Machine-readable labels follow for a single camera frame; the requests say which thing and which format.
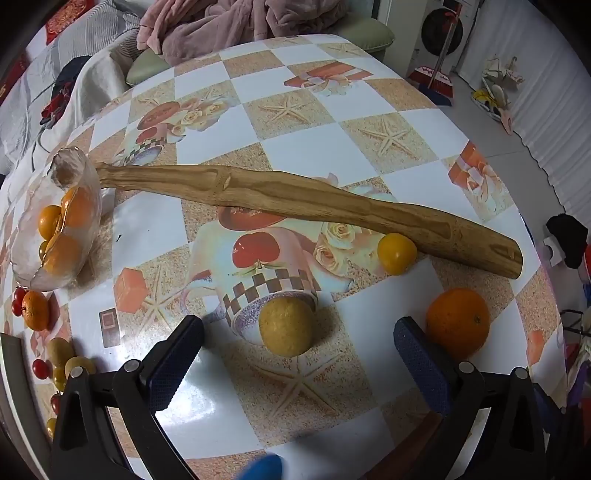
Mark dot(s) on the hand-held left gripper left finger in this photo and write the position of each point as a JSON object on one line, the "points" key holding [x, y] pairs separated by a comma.
{"points": [[161, 383]]}

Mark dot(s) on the checkered printed tablecloth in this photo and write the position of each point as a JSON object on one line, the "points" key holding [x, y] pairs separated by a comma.
{"points": [[295, 85]]}

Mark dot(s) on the white cardboard tray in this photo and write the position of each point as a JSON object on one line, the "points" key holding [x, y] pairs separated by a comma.
{"points": [[14, 364]]}

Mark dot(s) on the small white box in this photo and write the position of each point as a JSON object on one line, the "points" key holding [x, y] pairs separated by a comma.
{"points": [[551, 251]]}

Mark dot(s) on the floor clutter pile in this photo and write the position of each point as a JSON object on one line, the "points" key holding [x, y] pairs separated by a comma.
{"points": [[494, 90]]}

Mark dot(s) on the white pleated curtain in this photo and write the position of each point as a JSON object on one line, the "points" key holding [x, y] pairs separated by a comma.
{"points": [[545, 92]]}

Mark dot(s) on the red broom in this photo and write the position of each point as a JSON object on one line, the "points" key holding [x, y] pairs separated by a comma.
{"points": [[444, 46]]}

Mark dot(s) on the black cloth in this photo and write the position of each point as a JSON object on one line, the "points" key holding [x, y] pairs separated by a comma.
{"points": [[568, 237]]}

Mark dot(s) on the long wooden stick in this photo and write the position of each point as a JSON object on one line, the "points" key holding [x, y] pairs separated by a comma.
{"points": [[277, 196]]}

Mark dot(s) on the small yellow-orange round fruit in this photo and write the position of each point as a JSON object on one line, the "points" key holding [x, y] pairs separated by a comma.
{"points": [[396, 253]]}

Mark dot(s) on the blurred blue object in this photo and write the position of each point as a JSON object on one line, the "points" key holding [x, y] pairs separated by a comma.
{"points": [[263, 467]]}

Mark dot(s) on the pink fleece blanket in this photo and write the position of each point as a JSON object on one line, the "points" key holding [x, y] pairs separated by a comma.
{"points": [[231, 23]]}

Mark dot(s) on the black and red clothes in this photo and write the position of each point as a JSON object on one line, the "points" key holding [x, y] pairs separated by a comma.
{"points": [[69, 76]]}

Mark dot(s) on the large orange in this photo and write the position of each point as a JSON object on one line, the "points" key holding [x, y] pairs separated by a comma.
{"points": [[457, 323]]}

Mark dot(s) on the grey striped sofa cover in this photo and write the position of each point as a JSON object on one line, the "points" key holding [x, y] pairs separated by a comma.
{"points": [[97, 23]]}

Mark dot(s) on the colourful clutter pile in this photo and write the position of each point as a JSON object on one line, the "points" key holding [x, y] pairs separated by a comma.
{"points": [[577, 364]]}

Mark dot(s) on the small yellow cherry tomato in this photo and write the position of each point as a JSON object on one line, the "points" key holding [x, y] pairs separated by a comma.
{"points": [[50, 427]]}

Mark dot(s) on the white washing machine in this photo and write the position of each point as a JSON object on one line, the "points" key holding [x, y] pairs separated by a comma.
{"points": [[429, 27]]}

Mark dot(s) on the orange mandarin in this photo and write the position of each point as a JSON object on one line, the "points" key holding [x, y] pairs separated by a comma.
{"points": [[79, 210], [62, 258], [50, 221], [36, 310]]}

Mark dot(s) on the yellow-green longan fruit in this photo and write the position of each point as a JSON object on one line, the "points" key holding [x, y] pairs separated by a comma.
{"points": [[60, 350], [60, 378], [81, 364]]}

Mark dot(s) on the small yellow-green fruit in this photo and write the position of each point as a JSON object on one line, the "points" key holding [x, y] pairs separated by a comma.
{"points": [[43, 249]]}

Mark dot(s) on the round yellow-brown fruit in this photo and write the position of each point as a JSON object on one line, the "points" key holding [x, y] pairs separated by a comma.
{"points": [[287, 326]]}

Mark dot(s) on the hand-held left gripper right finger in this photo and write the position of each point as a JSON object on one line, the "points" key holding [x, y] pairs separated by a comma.
{"points": [[427, 369]]}

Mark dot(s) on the white fringed blanket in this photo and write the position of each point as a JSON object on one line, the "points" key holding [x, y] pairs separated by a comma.
{"points": [[99, 83]]}

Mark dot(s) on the clear glass bowl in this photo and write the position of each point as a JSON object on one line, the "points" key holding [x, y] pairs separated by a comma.
{"points": [[74, 165]]}

